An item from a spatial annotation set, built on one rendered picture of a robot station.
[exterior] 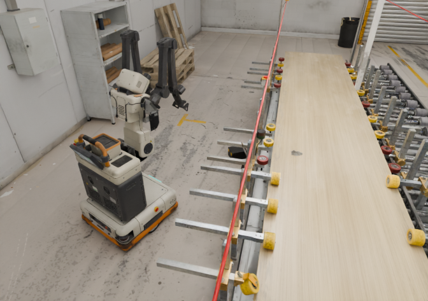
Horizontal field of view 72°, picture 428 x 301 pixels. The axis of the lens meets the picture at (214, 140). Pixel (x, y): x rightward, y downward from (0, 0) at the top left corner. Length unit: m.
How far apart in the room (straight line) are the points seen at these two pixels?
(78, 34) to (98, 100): 0.91
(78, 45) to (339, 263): 3.83
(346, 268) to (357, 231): 0.26
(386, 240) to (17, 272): 2.65
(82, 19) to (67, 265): 2.82
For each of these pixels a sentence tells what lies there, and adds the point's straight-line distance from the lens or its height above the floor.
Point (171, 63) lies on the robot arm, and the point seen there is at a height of 1.44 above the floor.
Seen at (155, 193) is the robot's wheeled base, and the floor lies 0.28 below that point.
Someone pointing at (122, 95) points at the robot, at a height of 1.23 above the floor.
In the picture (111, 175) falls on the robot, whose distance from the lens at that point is 2.31.
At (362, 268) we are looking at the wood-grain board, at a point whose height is 0.90.
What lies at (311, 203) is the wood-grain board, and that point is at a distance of 1.90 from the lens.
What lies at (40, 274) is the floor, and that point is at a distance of 2.92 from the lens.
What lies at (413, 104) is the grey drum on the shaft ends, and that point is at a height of 0.83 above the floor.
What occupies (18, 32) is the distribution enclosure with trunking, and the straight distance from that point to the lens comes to 3.62.
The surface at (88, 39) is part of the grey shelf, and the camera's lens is 4.28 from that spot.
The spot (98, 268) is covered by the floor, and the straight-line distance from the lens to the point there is 2.77.
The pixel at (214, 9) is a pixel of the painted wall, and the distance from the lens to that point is 10.13.
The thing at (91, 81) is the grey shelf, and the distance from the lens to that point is 4.49.
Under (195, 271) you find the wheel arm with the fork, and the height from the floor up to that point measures 0.96.
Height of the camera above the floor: 2.16
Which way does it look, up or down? 32 degrees down
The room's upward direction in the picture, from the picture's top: straight up
